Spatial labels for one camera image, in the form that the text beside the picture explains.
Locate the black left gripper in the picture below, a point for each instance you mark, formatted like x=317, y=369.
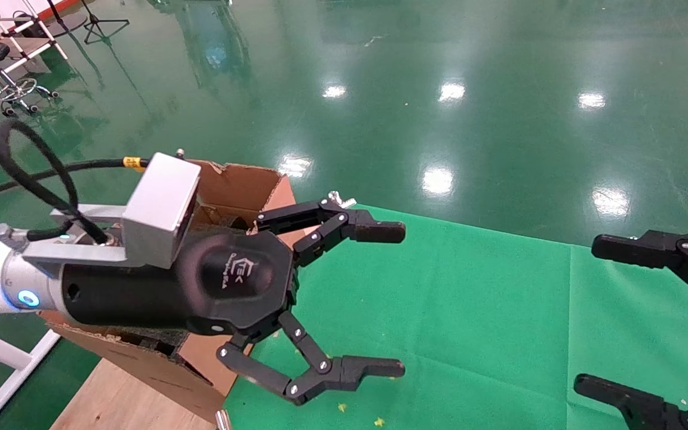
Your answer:
x=230, y=280

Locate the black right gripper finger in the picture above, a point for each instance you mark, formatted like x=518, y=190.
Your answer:
x=666, y=251
x=642, y=409

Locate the large open cardboard carton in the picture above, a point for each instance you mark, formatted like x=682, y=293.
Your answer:
x=159, y=376

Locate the silver metal cloth clip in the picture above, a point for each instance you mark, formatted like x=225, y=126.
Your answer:
x=223, y=420
x=337, y=197

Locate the green table cloth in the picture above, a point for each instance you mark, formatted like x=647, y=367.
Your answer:
x=499, y=328

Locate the black foam padding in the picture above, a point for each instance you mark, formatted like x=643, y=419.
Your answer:
x=159, y=343

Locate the black tripod stand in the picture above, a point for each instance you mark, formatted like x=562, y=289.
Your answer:
x=94, y=18

